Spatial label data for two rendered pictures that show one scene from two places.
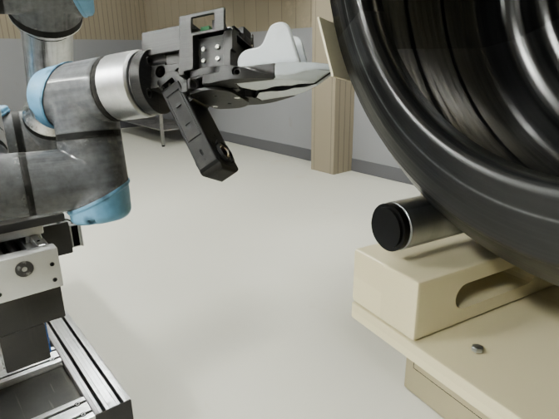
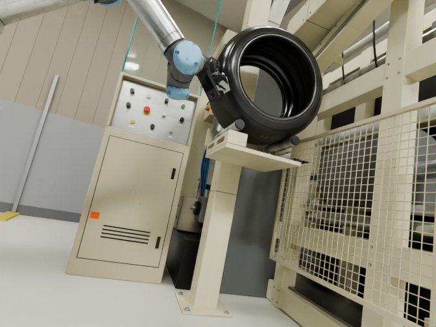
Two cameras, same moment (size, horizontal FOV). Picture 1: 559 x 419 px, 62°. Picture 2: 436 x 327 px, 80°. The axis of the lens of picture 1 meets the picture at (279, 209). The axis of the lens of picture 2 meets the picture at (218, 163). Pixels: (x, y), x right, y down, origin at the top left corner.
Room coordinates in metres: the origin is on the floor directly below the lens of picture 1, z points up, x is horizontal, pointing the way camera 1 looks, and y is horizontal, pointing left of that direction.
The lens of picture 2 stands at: (0.20, 0.97, 0.53)
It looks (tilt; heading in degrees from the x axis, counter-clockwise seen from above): 9 degrees up; 284
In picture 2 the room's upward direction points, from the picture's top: 11 degrees clockwise
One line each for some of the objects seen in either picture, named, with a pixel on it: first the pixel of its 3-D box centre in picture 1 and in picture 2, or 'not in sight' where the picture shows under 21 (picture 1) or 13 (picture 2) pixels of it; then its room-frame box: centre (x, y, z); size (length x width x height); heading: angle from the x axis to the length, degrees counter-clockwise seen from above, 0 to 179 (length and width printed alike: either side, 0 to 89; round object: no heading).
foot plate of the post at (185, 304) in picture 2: not in sight; (202, 302); (0.50, -0.53, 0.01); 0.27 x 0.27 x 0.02; 29
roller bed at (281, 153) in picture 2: not in sight; (295, 139); (0.13, -0.70, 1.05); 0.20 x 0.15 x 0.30; 119
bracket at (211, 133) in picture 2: not in sight; (239, 145); (0.45, -0.47, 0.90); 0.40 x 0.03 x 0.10; 29
